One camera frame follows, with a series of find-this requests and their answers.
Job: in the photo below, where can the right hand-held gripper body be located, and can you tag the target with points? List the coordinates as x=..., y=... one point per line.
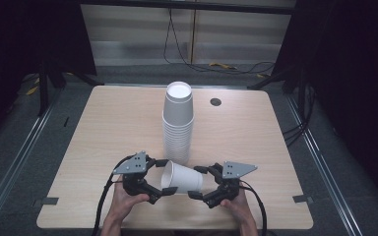
x=231, y=177

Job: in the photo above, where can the black metal stand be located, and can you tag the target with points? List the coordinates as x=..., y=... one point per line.
x=43, y=88
x=275, y=78

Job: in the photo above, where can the grey tape piece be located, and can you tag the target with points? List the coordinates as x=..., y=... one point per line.
x=50, y=201
x=301, y=198

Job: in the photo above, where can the round dark table grommet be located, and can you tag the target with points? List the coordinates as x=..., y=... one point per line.
x=215, y=102

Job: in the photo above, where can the person's left hand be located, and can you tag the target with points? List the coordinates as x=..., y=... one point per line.
x=124, y=201

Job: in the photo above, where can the small black tape strip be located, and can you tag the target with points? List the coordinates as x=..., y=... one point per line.
x=66, y=121

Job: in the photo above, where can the metal floor rail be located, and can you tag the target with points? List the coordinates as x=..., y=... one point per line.
x=328, y=170
x=16, y=160

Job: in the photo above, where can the stack of white paper cups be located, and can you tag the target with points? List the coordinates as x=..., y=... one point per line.
x=178, y=131

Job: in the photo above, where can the yellow strip on floor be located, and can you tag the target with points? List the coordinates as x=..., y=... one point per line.
x=32, y=90
x=222, y=65

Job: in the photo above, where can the single white paper cup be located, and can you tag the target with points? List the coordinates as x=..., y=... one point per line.
x=185, y=178

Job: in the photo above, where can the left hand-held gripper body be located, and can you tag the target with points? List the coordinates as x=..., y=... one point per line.
x=133, y=170

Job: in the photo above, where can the person's right hand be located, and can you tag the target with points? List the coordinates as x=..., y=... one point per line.
x=238, y=206

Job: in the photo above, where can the dark curtain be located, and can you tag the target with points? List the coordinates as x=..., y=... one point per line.
x=354, y=82
x=19, y=42

